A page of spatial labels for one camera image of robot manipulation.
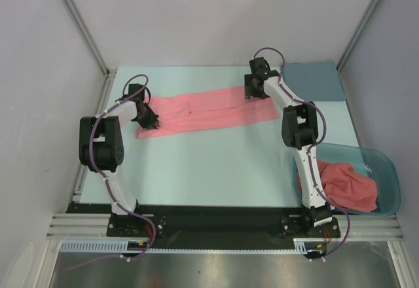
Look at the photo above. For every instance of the folded blue-grey t-shirt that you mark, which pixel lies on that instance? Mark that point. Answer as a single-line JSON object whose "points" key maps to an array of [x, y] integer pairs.
{"points": [[314, 81]]}

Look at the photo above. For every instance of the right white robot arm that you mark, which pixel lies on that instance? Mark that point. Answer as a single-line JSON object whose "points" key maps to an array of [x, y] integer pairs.
{"points": [[300, 133]]}

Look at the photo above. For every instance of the right aluminium frame post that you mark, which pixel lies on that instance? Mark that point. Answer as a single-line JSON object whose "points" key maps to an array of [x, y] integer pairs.
{"points": [[360, 29]]}

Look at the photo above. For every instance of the left aluminium frame post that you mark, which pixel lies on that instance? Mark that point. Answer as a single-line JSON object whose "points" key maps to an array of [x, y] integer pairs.
{"points": [[86, 36]]}

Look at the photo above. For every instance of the crumpled pink t-shirt in basin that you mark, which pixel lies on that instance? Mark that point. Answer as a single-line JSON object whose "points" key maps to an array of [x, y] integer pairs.
{"points": [[347, 188]]}

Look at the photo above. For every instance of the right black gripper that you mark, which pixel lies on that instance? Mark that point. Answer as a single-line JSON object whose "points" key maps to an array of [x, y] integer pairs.
{"points": [[251, 88]]}

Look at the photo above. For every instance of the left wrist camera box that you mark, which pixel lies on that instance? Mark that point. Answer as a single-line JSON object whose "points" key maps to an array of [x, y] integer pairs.
{"points": [[136, 92]]}

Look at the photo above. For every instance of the aluminium frame post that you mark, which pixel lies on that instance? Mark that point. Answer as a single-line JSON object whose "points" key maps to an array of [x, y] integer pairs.
{"points": [[360, 29], [86, 36]]}

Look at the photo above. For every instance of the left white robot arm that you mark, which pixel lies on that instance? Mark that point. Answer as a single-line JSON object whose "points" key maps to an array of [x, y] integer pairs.
{"points": [[101, 150]]}

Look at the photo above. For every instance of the pink t-shirt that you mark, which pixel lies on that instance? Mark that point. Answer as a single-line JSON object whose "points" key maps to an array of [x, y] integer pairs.
{"points": [[215, 109], [347, 188]]}

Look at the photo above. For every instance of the white slotted cable duct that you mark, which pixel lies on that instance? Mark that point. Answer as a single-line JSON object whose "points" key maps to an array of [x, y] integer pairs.
{"points": [[134, 247]]}

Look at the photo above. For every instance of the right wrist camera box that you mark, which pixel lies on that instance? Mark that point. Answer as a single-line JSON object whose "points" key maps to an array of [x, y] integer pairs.
{"points": [[259, 66]]}

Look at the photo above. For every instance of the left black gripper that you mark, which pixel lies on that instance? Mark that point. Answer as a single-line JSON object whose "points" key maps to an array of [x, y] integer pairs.
{"points": [[152, 120]]}

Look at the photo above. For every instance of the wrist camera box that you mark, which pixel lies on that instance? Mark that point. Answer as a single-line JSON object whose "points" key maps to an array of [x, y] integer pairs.
{"points": [[259, 66], [136, 92]]}

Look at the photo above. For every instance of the teal plastic basin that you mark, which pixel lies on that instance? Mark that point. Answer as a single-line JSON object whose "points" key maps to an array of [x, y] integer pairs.
{"points": [[372, 164]]}

